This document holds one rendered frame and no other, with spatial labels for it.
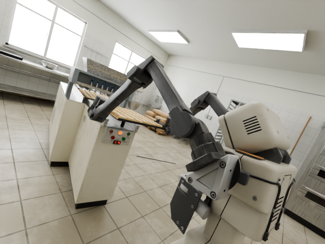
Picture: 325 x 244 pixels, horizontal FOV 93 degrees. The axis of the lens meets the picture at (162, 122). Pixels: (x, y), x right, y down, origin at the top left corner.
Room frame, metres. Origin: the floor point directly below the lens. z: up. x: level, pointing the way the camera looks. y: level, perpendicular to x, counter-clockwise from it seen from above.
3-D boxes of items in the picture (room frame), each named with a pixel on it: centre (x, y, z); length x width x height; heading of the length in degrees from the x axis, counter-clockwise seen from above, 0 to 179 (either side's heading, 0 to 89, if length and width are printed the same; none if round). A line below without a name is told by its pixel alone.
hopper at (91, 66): (1.96, 0.87, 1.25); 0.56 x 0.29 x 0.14; 130
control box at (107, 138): (1.29, 0.31, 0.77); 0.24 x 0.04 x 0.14; 130
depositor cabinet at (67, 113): (2.33, 1.17, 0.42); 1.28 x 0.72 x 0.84; 40
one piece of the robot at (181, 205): (0.59, -0.28, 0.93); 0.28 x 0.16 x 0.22; 130
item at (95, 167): (1.57, 0.55, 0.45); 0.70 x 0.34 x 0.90; 40
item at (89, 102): (1.95, 1.05, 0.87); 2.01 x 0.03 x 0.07; 40
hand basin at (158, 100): (6.51, 0.51, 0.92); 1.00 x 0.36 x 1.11; 51
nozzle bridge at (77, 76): (1.96, 0.87, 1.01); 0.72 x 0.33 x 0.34; 130
